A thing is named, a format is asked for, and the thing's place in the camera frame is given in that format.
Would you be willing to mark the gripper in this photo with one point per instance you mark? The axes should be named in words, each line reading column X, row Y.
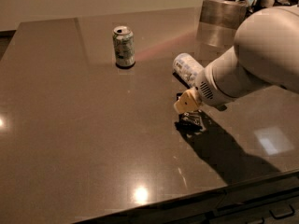
column 207, row 85

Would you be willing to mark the black rxbar chocolate wrapper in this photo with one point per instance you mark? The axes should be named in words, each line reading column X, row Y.
column 189, row 121

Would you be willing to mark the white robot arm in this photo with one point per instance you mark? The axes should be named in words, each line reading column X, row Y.
column 265, row 52

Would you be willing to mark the clear blue-label plastic bottle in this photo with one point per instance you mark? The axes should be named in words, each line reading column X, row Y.
column 187, row 68

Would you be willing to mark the green white soda can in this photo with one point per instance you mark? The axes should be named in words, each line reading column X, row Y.
column 124, row 48

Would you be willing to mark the stainless steel box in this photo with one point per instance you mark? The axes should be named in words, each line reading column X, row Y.
column 227, row 14

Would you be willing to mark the black drawer handle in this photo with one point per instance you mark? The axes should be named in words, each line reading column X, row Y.
column 282, row 211

